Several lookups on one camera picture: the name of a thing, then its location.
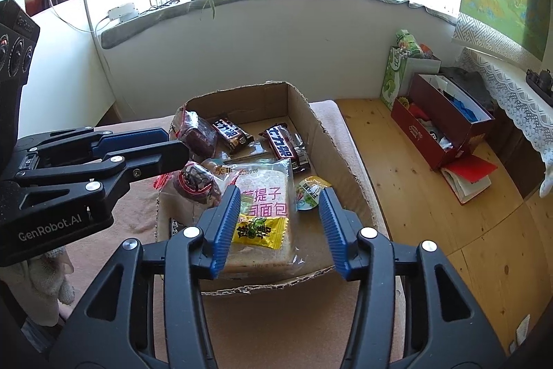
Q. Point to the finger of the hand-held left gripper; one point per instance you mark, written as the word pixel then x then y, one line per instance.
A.
pixel 164 155
pixel 129 140

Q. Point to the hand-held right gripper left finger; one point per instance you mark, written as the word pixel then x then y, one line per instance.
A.
pixel 227 222

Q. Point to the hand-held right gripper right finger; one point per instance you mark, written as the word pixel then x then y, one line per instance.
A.
pixel 335 230

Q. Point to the light green candy packet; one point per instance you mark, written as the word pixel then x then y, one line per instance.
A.
pixel 246 207

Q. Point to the yellow candy packet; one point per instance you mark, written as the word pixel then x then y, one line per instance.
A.
pixel 259 233

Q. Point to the red date snack packet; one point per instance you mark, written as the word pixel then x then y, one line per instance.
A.
pixel 196 181
pixel 196 133

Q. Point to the colourful jelly cup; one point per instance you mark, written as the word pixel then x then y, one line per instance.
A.
pixel 309 191

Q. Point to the brown round pastry packet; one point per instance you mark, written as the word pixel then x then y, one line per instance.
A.
pixel 211 166

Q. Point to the sliced bread packet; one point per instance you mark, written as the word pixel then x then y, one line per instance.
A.
pixel 263 187

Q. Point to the brown chocolate bar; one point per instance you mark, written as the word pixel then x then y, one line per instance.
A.
pixel 231 135
pixel 283 146

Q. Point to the beige fuzzy cloth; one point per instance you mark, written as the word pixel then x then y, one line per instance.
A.
pixel 39 282

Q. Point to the white cabinet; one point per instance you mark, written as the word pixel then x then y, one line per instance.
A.
pixel 65 62

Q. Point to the white power box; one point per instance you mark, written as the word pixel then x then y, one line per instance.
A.
pixel 123 11

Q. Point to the red cardboard box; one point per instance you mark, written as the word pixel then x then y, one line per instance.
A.
pixel 414 122

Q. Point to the red notebook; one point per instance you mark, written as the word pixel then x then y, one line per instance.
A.
pixel 471 170

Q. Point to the green paper bag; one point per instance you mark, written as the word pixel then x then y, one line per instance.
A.
pixel 391 79

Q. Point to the blue bag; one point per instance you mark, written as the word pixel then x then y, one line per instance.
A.
pixel 468 109

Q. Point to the dark wooden cabinet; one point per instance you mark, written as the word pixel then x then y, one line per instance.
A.
pixel 514 161

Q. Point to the dark grey cloth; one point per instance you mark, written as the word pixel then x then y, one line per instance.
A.
pixel 471 81

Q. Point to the green snack packet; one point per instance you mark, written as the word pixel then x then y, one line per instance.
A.
pixel 406 40

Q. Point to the lace-covered side table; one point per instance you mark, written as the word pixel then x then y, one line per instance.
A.
pixel 510 92

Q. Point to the dark tea set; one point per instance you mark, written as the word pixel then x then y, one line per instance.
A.
pixel 542 80

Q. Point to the white wall socket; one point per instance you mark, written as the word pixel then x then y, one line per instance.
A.
pixel 523 330

